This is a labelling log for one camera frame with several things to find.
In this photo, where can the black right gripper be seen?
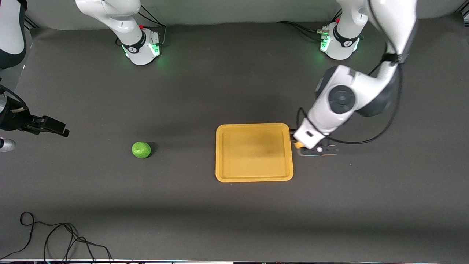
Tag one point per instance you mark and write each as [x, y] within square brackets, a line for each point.
[14, 120]

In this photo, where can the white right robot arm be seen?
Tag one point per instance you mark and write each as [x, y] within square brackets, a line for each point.
[121, 22]

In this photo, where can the dark aluminium frame rail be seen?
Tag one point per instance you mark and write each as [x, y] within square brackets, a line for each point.
[465, 14]
[31, 22]

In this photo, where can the yellow potato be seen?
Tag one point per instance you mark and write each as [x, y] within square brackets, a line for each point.
[299, 145]

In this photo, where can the yellow plastic tray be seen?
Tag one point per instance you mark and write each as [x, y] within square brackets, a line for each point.
[254, 153]

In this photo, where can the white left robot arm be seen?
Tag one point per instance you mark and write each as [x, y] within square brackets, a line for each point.
[366, 84]

